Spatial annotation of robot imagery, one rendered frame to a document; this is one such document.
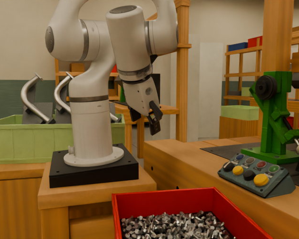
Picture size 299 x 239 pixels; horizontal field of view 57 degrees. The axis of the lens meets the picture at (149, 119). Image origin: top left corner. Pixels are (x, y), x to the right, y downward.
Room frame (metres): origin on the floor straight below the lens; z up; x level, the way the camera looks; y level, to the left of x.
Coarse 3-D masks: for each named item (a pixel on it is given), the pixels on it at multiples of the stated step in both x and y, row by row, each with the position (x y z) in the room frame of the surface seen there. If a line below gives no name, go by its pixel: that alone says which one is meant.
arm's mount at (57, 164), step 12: (120, 144) 1.01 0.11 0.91; (60, 156) 0.89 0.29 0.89; (132, 156) 0.85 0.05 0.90; (60, 168) 0.77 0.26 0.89; (72, 168) 0.77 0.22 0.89; (84, 168) 0.76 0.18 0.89; (96, 168) 0.76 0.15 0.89; (108, 168) 0.76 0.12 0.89; (120, 168) 0.77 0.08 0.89; (132, 168) 0.79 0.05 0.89; (60, 180) 0.73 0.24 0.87; (72, 180) 0.74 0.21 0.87; (84, 180) 0.75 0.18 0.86; (96, 180) 0.76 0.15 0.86; (108, 180) 0.76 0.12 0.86; (120, 180) 0.77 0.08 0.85
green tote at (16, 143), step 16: (0, 128) 1.15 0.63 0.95; (16, 128) 1.16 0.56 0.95; (32, 128) 1.16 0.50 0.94; (48, 128) 1.17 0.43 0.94; (64, 128) 1.18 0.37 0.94; (112, 128) 1.21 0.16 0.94; (0, 144) 1.15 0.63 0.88; (16, 144) 1.16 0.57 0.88; (32, 144) 1.17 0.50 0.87; (48, 144) 1.18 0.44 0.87; (64, 144) 1.18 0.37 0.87; (0, 160) 1.15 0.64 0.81; (16, 160) 1.16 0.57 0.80; (32, 160) 1.17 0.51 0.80; (48, 160) 1.18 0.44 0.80
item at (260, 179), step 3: (261, 174) 0.56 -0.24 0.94; (255, 177) 0.56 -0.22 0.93; (258, 177) 0.56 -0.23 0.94; (261, 177) 0.55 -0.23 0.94; (264, 177) 0.55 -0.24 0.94; (267, 177) 0.55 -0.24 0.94; (255, 180) 0.56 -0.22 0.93; (258, 180) 0.55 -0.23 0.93; (261, 180) 0.55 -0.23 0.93; (264, 180) 0.54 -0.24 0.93; (267, 180) 0.55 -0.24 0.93; (255, 183) 0.55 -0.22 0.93; (258, 183) 0.55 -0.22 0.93; (261, 183) 0.55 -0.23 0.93; (264, 183) 0.54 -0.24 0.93
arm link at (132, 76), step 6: (150, 66) 0.68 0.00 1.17; (120, 72) 0.67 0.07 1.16; (126, 72) 0.66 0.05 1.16; (132, 72) 0.66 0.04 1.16; (138, 72) 0.66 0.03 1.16; (144, 72) 0.67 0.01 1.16; (150, 72) 0.69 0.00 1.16; (126, 78) 0.67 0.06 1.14; (132, 78) 0.66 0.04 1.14; (138, 78) 0.67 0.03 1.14
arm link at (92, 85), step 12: (96, 24) 0.83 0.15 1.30; (96, 36) 0.81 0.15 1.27; (108, 36) 0.83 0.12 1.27; (96, 48) 0.82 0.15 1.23; (108, 48) 0.84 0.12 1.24; (84, 60) 0.84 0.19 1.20; (96, 60) 0.86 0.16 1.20; (108, 60) 0.84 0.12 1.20; (84, 72) 0.86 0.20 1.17; (96, 72) 0.83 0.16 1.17; (108, 72) 0.84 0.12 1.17; (72, 84) 0.81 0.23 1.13; (84, 84) 0.80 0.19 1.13; (96, 84) 0.81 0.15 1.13; (72, 96) 0.82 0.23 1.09; (84, 96) 0.80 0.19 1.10; (96, 96) 0.81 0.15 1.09; (108, 96) 0.86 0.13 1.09
